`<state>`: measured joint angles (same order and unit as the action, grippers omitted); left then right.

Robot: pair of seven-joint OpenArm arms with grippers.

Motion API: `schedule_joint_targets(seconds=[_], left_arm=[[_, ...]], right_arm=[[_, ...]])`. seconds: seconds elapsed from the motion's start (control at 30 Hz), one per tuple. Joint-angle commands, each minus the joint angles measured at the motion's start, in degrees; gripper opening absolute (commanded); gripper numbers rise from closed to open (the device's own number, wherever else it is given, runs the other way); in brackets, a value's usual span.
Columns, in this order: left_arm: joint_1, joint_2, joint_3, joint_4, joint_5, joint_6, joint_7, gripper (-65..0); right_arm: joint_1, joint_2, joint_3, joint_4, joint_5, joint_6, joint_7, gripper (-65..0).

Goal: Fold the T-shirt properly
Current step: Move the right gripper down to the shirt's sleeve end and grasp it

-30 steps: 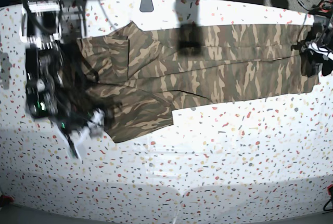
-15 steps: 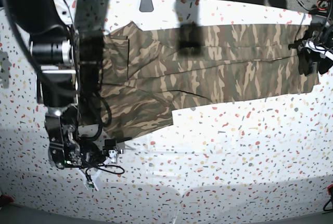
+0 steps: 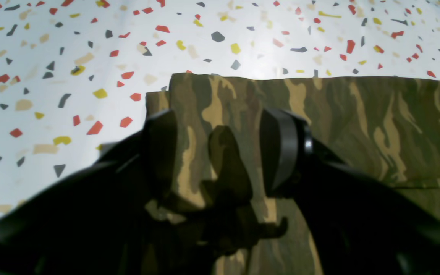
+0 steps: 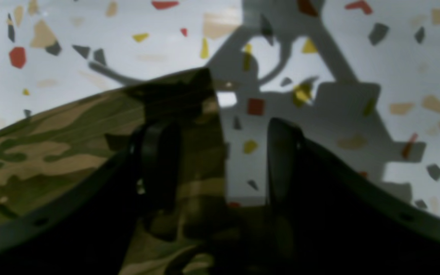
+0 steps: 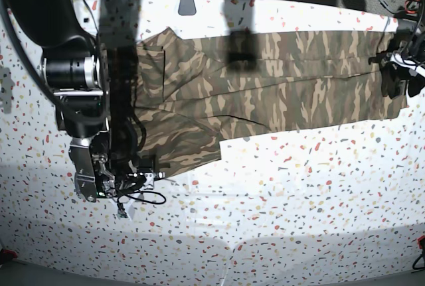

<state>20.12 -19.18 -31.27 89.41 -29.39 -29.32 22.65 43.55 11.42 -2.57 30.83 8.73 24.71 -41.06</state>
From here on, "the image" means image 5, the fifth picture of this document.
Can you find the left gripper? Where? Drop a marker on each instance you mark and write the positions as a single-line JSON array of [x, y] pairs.
[[395, 77]]

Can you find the red clamp left corner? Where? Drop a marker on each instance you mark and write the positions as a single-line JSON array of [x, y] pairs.
[[7, 255]]

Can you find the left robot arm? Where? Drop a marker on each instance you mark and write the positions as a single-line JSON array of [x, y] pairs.
[[409, 29]]

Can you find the camouflage T-shirt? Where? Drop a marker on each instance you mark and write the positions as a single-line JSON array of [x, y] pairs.
[[191, 94]]

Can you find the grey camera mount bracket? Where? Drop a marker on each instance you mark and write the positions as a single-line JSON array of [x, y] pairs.
[[187, 8]]

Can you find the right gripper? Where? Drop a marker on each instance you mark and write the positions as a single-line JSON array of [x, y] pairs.
[[98, 176]]

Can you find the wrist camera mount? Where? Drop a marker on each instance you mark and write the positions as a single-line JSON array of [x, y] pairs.
[[413, 67], [125, 204]]

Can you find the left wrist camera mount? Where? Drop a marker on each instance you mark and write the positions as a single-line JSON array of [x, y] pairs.
[[413, 67]]

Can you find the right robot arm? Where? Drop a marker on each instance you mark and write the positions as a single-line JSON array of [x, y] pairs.
[[91, 88]]

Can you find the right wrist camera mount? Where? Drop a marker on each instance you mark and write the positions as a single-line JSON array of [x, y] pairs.
[[125, 204]]

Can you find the red clamp corner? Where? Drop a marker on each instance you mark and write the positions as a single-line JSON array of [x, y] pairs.
[[419, 262], [7, 255]]

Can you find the red clamp right corner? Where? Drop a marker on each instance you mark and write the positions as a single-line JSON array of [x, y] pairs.
[[419, 262]]

